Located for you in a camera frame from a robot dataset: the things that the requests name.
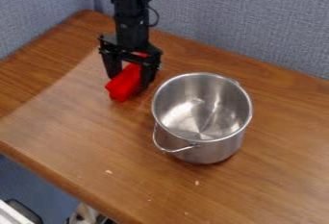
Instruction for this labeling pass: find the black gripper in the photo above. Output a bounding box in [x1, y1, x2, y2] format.
[99, 12, 164, 88]

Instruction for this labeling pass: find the red rectangular block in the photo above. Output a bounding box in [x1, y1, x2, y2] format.
[106, 52, 150, 102]

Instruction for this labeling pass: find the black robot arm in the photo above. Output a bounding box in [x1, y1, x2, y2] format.
[99, 0, 164, 88]

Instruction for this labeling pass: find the stainless steel pot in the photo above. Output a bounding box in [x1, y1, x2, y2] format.
[152, 72, 253, 164]

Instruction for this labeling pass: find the white object under table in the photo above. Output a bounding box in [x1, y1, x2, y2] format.
[65, 203, 116, 224]

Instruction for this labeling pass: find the black and white floor object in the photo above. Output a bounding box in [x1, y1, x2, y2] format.
[0, 199, 45, 224]

